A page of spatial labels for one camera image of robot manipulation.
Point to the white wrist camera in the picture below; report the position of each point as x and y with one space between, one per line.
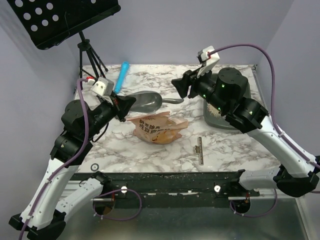
206 60
103 87

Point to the orange cat litter bag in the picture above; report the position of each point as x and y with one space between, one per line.
158 128

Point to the silver metal litter scoop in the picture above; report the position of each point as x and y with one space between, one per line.
150 101

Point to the beige litter pile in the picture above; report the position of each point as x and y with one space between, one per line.
213 112

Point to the aluminium extrusion rail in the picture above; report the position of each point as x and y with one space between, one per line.
268 194

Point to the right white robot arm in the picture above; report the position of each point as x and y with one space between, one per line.
225 91

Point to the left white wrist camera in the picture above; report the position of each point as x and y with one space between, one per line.
103 87

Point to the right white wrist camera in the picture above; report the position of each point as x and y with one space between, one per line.
206 60

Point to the blue cylindrical handle tool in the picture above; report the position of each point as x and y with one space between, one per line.
121 77

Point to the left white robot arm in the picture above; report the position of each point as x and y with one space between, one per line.
46 215

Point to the black perforated music stand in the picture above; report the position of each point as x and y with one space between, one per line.
51 22

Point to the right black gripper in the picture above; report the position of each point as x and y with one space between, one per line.
190 84

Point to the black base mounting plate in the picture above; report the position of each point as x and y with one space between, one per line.
177 189

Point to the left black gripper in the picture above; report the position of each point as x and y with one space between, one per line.
123 105

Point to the dark green litter tray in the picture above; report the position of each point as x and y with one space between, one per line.
220 122

